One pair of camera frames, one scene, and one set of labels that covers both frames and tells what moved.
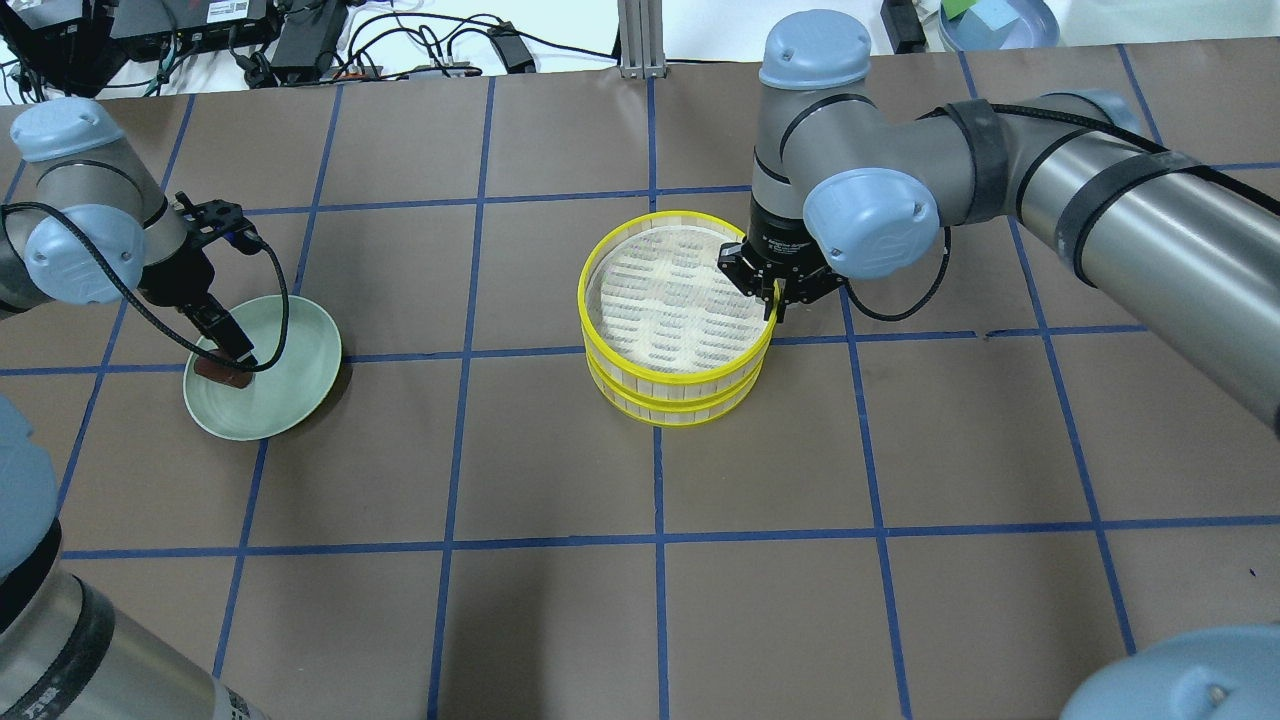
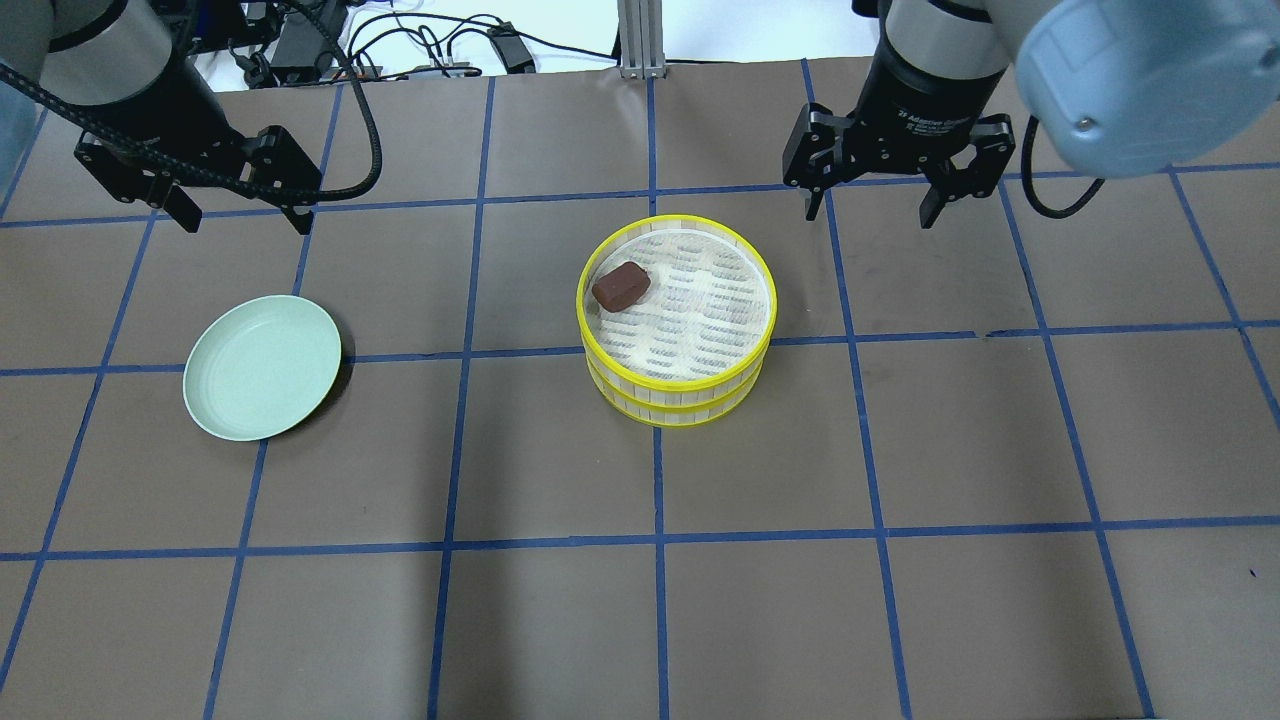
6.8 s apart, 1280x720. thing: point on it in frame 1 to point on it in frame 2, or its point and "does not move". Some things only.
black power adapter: (510, 48) does not move
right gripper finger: (781, 282) to (814, 203)
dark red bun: (220, 372) to (621, 287)
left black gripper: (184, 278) to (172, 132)
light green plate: (281, 396) does not move
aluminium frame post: (641, 39) does not move
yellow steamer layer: (656, 302) does not move
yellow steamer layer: (662, 413) does not move
